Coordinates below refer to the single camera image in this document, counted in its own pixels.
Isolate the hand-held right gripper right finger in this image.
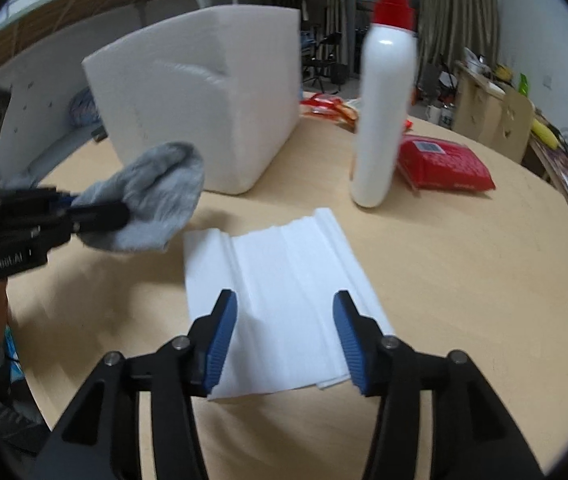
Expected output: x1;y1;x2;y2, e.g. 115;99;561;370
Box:
332;290;547;480

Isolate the black folding chair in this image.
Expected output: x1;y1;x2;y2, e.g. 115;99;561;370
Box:
304;32;343;91

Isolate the brown curtain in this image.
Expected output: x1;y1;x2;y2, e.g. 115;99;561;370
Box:
416;0;500;86
304;0;349;66

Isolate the white metal bunk bed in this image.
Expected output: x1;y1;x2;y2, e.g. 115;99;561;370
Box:
0;0;205;61

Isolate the grey sock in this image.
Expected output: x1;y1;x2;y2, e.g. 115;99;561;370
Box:
1;141;205;253

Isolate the white tissue paper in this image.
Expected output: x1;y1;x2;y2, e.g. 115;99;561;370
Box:
183;207;395;401

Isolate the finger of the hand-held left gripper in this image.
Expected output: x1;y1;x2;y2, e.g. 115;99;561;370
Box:
0;187;75;211
58;201;130;247

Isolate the white foam box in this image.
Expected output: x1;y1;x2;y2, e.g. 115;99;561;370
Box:
82;4;301;196

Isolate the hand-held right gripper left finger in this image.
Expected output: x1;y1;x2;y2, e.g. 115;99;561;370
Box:
28;287;239;480

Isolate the glass balcony door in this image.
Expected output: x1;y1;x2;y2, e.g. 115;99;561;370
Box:
346;0;427;68

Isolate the light wooden chair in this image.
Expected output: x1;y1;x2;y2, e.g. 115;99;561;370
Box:
484;85;536;163

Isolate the red tissue pack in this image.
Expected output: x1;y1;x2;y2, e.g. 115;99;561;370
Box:
396;134;496;193

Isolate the white kettle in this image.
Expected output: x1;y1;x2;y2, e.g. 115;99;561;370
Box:
463;47;490;73

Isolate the white pump bottle red cap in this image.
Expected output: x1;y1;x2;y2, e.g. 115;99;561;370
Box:
349;0;419;208

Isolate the blue patterned quilt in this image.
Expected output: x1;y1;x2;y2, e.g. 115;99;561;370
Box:
70;87;102;126

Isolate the light wooden desk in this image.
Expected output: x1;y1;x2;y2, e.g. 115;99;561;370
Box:
454;60;507;133

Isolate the yellow corn toy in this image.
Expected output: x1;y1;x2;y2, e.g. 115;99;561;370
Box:
531;117;561;150

